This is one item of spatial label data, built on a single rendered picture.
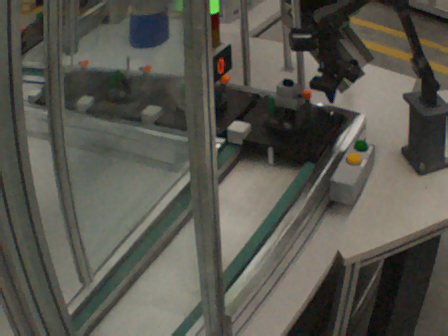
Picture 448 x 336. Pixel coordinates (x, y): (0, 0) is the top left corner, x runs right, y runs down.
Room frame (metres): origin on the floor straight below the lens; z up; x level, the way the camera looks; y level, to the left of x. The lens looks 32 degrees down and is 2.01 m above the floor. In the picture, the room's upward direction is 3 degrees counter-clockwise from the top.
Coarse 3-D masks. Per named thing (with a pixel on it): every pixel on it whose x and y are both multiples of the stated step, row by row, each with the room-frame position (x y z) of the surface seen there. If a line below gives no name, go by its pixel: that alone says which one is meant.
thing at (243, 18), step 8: (240, 0) 2.11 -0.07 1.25; (280, 0) 2.40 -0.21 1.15; (296, 0) 2.03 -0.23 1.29; (240, 8) 2.11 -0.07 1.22; (280, 8) 2.40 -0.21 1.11; (296, 8) 2.03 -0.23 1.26; (240, 16) 2.11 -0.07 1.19; (280, 16) 2.40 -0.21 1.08; (296, 16) 2.03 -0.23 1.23; (240, 24) 2.11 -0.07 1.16; (296, 24) 2.04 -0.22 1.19; (240, 32) 2.11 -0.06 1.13; (248, 32) 2.12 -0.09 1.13; (288, 32) 2.41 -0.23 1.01; (248, 40) 2.12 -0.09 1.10; (248, 48) 2.11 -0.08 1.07; (288, 48) 2.40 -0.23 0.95; (248, 56) 2.11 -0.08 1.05; (288, 56) 2.40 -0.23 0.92; (296, 56) 2.03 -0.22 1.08; (248, 64) 2.11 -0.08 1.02; (288, 64) 2.40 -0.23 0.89; (296, 64) 2.03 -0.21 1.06; (248, 72) 2.11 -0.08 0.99; (304, 72) 2.04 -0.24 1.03; (248, 80) 2.11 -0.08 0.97; (304, 80) 2.04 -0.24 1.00; (304, 88) 2.04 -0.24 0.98
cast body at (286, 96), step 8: (288, 80) 1.85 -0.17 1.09; (280, 88) 1.83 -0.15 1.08; (288, 88) 1.82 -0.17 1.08; (296, 88) 1.84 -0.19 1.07; (272, 96) 1.86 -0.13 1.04; (280, 96) 1.83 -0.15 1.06; (288, 96) 1.82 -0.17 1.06; (296, 96) 1.83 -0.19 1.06; (280, 104) 1.83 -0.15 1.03; (288, 104) 1.82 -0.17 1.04; (296, 104) 1.81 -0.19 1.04
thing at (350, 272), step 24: (432, 240) 1.75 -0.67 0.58; (360, 264) 1.44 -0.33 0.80; (384, 264) 1.86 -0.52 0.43; (408, 264) 1.73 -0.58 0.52; (432, 264) 1.76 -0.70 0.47; (336, 288) 1.46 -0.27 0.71; (384, 288) 1.82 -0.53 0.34; (408, 288) 1.74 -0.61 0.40; (336, 312) 1.43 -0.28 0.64; (384, 312) 1.78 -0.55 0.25; (408, 312) 1.75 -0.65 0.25
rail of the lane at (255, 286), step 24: (360, 120) 1.88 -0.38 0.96; (336, 144) 1.75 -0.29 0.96; (312, 192) 1.55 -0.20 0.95; (288, 216) 1.46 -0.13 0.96; (312, 216) 1.49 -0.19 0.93; (288, 240) 1.37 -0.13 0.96; (264, 264) 1.29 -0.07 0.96; (288, 264) 1.37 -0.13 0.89; (240, 288) 1.22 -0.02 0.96; (264, 288) 1.26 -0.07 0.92; (240, 312) 1.16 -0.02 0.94
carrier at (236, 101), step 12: (228, 96) 2.00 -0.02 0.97; (240, 96) 2.00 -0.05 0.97; (252, 96) 2.00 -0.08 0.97; (216, 108) 1.91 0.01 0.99; (228, 108) 1.93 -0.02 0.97; (240, 108) 1.93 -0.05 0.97; (252, 108) 1.96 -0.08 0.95; (216, 120) 1.87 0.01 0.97; (228, 120) 1.87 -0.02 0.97; (216, 132) 1.81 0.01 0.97
